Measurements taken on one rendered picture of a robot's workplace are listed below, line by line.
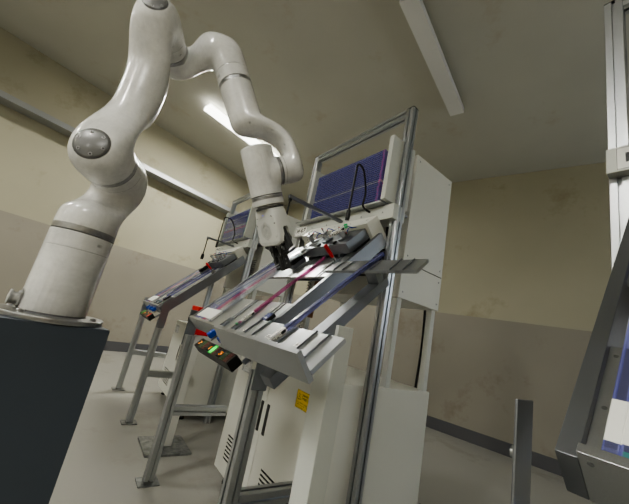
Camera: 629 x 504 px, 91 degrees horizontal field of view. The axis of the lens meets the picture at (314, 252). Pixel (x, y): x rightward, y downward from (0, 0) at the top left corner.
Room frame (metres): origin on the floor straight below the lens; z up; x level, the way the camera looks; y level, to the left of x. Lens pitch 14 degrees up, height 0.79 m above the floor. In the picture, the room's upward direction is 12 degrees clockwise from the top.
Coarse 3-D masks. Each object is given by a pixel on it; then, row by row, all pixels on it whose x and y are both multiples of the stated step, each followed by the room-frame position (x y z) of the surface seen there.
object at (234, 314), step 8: (240, 304) 1.38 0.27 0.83; (248, 304) 1.33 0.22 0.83; (256, 304) 1.28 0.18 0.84; (272, 304) 1.19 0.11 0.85; (280, 304) 1.14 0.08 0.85; (288, 304) 1.11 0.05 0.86; (224, 312) 1.40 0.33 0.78; (232, 312) 1.34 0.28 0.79; (240, 312) 1.29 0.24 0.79; (248, 312) 1.24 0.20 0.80; (256, 312) 1.19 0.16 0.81; (264, 312) 1.16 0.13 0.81; (272, 312) 1.12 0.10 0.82; (280, 312) 1.09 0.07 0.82; (216, 320) 1.35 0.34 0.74; (224, 320) 1.30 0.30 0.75; (232, 320) 1.26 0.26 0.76; (248, 320) 1.17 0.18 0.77; (232, 328) 1.17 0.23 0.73
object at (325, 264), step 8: (296, 248) 1.80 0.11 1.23; (320, 256) 1.42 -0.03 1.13; (336, 256) 1.31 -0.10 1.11; (344, 256) 1.26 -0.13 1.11; (304, 264) 1.44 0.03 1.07; (312, 264) 1.38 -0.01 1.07; (320, 264) 1.32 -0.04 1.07; (328, 264) 1.27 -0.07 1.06; (280, 272) 1.52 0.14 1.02; (288, 272) 1.45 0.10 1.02; (296, 272) 1.39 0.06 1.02; (312, 272) 1.28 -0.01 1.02; (320, 272) 1.23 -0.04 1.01; (304, 280) 1.39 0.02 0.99; (312, 280) 1.34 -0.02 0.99; (320, 280) 1.29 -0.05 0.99
